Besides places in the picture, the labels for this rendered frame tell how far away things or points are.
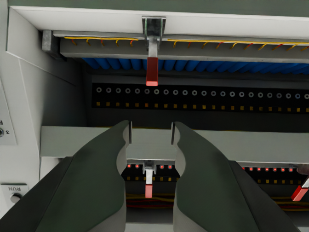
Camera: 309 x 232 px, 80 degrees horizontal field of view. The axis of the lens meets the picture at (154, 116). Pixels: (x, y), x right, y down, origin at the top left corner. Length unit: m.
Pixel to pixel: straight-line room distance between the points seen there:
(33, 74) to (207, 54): 0.24
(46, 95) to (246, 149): 0.31
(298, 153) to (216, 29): 0.22
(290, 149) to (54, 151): 0.35
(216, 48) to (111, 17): 0.15
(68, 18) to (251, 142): 0.30
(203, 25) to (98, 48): 0.15
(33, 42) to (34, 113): 0.09
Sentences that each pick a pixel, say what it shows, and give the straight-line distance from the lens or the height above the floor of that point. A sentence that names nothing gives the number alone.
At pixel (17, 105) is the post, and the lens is 0.30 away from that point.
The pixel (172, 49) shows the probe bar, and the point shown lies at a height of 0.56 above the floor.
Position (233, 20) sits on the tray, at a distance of 0.26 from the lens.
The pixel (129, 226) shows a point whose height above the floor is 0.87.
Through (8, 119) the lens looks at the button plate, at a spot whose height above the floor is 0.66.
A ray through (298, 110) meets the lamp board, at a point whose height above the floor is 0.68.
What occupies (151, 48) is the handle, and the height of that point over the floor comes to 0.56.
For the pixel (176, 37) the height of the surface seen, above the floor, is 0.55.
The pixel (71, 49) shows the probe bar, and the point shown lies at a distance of 0.31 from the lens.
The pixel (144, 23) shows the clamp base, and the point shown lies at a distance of 0.25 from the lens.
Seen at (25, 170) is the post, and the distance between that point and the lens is 0.35.
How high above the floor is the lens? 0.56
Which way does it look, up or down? 20 degrees up
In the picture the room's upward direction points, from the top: 178 degrees counter-clockwise
